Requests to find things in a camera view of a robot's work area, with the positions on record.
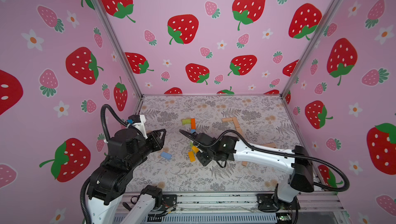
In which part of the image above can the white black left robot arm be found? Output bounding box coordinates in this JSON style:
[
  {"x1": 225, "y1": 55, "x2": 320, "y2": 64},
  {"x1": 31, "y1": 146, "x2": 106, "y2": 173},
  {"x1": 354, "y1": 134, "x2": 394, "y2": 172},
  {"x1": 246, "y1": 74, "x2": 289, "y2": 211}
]
[{"x1": 80, "y1": 128, "x2": 166, "y2": 224}]

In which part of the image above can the aluminium corner post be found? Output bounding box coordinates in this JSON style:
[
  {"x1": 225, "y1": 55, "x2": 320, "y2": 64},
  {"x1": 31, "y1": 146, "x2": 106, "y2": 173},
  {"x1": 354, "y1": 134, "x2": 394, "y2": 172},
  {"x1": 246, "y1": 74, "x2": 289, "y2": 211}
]
[
  {"x1": 91, "y1": 0, "x2": 143, "y2": 100},
  {"x1": 280, "y1": 0, "x2": 343, "y2": 100}
]

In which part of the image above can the short yellow wooden block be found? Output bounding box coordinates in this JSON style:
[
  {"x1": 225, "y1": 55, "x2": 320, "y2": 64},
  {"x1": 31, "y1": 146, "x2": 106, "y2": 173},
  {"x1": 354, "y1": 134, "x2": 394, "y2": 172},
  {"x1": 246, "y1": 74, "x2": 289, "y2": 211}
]
[{"x1": 192, "y1": 146, "x2": 200, "y2": 153}]

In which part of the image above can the aluminium corner post right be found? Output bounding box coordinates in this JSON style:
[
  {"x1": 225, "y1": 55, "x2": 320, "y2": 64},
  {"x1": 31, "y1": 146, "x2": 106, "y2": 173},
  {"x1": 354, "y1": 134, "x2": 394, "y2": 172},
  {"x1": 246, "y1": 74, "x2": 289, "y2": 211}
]
[{"x1": 280, "y1": 0, "x2": 343, "y2": 100}]

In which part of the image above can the aluminium corner post left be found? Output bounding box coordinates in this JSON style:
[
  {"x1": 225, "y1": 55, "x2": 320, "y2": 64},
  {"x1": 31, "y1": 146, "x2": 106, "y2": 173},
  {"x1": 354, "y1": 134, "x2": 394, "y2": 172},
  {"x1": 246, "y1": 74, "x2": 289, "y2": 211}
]
[{"x1": 91, "y1": 0, "x2": 143, "y2": 100}]

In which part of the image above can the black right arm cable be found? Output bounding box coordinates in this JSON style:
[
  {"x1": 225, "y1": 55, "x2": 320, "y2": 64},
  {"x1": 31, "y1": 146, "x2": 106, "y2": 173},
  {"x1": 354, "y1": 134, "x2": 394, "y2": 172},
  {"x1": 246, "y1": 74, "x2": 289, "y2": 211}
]
[{"x1": 178, "y1": 129, "x2": 350, "y2": 224}]

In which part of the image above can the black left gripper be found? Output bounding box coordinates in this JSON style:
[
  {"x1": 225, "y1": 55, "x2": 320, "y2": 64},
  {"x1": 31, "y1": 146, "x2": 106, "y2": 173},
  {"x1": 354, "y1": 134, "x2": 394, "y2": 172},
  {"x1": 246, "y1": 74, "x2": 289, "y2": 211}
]
[{"x1": 126, "y1": 127, "x2": 166, "y2": 173}]

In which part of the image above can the long yellow wooden block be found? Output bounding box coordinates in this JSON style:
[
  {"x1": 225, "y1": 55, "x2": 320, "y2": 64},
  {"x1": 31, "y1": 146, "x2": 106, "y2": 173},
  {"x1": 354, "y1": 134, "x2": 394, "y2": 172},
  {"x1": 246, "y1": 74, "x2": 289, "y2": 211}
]
[{"x1": 188, "y1": 151, "x2": 196, "y2": 162}]

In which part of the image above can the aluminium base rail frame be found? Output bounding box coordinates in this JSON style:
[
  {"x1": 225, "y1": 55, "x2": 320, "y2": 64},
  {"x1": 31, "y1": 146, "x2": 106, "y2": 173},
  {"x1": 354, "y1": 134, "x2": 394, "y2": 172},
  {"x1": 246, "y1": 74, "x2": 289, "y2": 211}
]
[{"x1": 83, "y1": 189, "x2": 350, "y2": 224}]

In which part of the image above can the orange wooden block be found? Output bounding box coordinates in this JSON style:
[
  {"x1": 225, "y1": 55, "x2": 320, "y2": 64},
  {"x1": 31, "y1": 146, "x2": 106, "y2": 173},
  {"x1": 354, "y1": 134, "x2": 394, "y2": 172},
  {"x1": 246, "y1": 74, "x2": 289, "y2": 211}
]
[{"x1": 191, "y1": 118, "x2": 196, "y2": 130}]

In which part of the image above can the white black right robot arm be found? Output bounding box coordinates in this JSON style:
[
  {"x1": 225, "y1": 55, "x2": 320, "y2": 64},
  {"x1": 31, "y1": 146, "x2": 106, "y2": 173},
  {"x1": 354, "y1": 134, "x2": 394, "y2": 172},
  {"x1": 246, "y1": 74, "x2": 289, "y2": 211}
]
[{"x1": 192, "y1": 133, "x2": 315, "y2": 203}]

